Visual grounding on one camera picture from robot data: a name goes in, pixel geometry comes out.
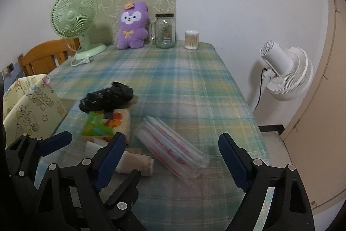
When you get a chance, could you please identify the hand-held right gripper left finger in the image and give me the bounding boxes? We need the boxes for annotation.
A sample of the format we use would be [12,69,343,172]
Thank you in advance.
[35,133,126,231]

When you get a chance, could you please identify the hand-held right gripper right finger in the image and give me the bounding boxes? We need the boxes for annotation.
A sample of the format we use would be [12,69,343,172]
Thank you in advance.
[218,133,316,231]

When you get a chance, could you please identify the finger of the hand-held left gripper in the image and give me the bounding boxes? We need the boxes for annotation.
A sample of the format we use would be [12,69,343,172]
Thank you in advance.
[104,169,148,231]
[5,131,73,184]

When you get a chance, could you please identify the beige door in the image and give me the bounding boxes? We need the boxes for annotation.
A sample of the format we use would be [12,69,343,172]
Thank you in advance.
[280,0,346,212]

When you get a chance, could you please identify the black plastic bag roll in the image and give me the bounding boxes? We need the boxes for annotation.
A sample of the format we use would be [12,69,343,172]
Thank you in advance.
[79,81,135,114]

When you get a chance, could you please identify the cotton swab container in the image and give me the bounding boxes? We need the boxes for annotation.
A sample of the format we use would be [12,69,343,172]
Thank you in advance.
[184,30,200,50]

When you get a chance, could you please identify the clear bag orange items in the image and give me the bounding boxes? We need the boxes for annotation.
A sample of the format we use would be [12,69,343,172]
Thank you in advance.
[107,109,132,145]

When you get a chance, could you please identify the pale green fan cable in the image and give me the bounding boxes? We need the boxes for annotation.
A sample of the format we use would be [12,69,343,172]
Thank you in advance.
[71,56,91,67]

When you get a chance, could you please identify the white standing fan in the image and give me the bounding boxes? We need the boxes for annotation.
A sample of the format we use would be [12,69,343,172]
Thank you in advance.
[249,40,313,112]

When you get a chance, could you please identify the patterned storage box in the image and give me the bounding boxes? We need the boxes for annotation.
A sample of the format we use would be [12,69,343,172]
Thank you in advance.
[3,73,67,145]

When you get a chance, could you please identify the clear straw packet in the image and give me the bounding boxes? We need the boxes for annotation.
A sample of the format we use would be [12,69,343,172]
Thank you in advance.
[134,115,210,180]

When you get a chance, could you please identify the green orange paper box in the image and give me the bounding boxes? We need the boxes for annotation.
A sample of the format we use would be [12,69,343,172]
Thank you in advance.
[81,111,123,139]

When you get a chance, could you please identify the green desk fan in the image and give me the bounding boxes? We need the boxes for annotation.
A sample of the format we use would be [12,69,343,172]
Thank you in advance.
[51,0,108,60]

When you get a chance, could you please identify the purple plush toy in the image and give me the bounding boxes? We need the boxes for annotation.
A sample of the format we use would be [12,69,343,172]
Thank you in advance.
[117,1,151,50]

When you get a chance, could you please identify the beige cloth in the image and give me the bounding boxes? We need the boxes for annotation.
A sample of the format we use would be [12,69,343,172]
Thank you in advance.
[115,148,155,177]

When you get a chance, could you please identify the glass jar with lid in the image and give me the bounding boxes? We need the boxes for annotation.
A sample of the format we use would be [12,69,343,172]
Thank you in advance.
[149,13,177,49]

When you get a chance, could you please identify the black fan cable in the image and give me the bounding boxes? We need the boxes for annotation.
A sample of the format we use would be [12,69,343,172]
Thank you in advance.
[255,67,269,110]

